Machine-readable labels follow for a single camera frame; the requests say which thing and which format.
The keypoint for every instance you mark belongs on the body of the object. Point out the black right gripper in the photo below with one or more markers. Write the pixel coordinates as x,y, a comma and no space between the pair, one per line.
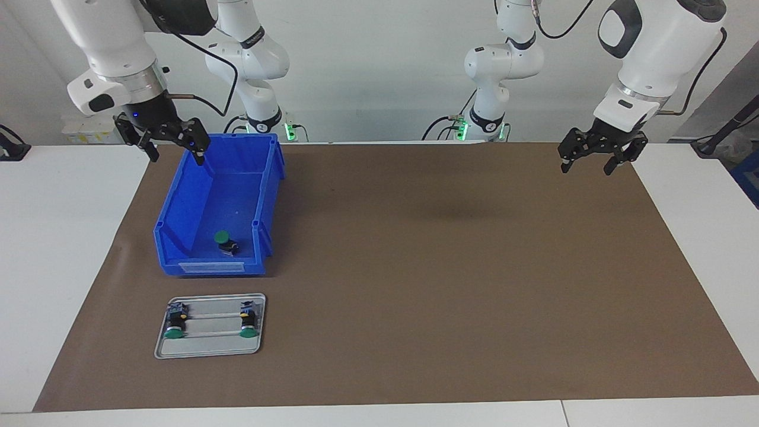
154,118

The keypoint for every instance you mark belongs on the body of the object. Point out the blue plastic storage bin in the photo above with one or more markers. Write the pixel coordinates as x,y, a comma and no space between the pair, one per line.
201,201

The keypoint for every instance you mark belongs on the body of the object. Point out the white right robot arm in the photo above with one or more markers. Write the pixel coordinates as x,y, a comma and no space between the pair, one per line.
112,41

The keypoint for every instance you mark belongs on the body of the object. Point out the silver metal tray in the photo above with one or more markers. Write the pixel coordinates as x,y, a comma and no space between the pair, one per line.
213,347

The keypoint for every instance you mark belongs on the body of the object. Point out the brown table mat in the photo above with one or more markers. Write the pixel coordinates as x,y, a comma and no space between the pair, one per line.
415,296

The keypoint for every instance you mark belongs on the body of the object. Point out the blue crate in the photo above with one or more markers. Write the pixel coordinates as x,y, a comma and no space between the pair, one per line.
748,184

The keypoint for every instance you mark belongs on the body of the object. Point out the green push button switch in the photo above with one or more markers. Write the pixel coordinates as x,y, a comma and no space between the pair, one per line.
223,239
175,321
249,320

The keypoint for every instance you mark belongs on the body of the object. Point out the black tripod stand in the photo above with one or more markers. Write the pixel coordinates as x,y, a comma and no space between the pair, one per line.
726,127

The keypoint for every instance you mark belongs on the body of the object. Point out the thin metal tray rod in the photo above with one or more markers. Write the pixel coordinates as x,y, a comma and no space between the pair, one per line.
213,316
213,333

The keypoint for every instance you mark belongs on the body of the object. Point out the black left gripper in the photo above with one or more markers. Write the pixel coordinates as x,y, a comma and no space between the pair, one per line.
608,136

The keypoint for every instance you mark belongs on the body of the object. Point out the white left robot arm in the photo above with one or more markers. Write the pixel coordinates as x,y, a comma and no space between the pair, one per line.
646,53

